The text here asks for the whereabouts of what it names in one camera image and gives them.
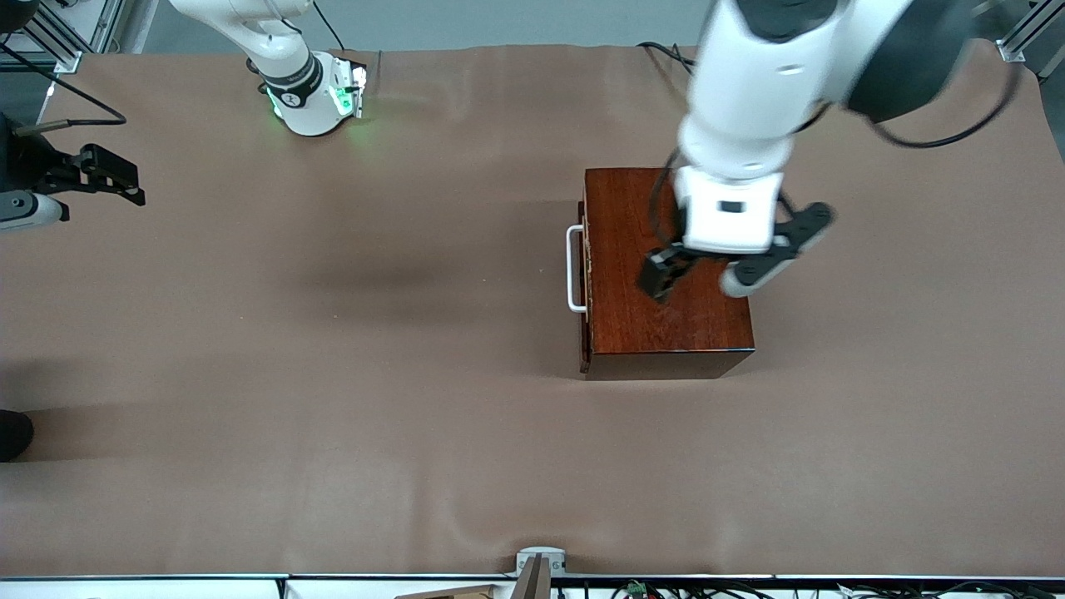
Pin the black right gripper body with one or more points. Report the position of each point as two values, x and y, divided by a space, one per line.
32 161

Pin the dark wooden cabinet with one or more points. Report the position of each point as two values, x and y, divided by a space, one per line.
632 324

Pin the grey metal clamp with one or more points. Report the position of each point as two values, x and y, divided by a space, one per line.
541 553

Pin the black round object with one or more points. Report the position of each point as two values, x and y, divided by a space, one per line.
12 437

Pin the aluminium profile frame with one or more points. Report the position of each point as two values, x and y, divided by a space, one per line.
1019 43
104 25

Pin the flat wooden board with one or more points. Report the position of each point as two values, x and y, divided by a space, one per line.
449 593

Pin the white table edge rail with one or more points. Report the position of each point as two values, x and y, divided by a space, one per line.
166 589

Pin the large table cover cloth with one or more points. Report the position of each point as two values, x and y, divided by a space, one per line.
250 374

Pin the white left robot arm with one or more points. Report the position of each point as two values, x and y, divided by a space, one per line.
749 108

